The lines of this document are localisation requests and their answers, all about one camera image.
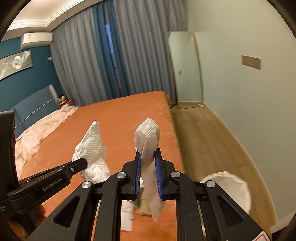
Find blue padded headboard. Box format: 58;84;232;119
10;84;60;138

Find white paper towel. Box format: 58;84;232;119
72;120;111;184

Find gold framed standing mirror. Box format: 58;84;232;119
168;31;204;109

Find orange plush bed blanket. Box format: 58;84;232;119
20;91;184;240

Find white patterned wrapper strip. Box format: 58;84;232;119
134;118;165;221

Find grey blue curtains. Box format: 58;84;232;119
50;1;187;106

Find wall switch plate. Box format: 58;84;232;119
241;55;261;70

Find pink floral quilt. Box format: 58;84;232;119
15;106;78;178

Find white comb package envelope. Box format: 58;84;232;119
120;200;135;232

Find silver wall art panel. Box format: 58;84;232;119
0;50;33;80

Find beige knotted stocking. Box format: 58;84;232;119
136;196;152;216

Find white air conditioner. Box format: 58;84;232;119
21;32;53;49

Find bedside clutter items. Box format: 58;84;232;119
58;95;74;108

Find white bag lined trash bin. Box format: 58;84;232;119
200;171;251;214

